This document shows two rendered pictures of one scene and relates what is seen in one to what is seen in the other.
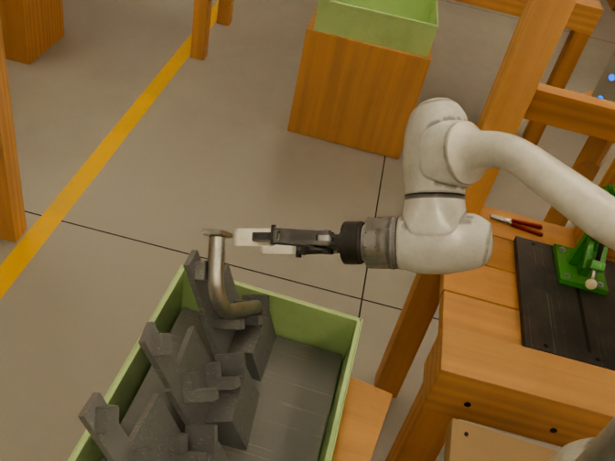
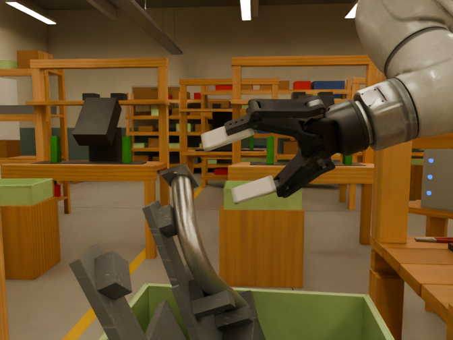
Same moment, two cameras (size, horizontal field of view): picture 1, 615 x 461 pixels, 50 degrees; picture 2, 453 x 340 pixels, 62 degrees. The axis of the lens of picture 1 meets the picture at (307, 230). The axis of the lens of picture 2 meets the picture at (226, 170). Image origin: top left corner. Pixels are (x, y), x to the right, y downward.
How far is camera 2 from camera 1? 80 cm
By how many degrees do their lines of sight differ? 33
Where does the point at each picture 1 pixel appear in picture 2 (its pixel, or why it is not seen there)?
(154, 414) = not seen: outside the picture
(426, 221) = (432, 52)
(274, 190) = not seen: hidden behind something
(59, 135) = (50, 317)
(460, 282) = (431, 276)
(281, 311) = (269, 312)
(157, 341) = (105, 264)
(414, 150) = (378, 13)
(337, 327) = (341, 316)
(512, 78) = not seen: hidden behind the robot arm
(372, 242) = (377, 98)
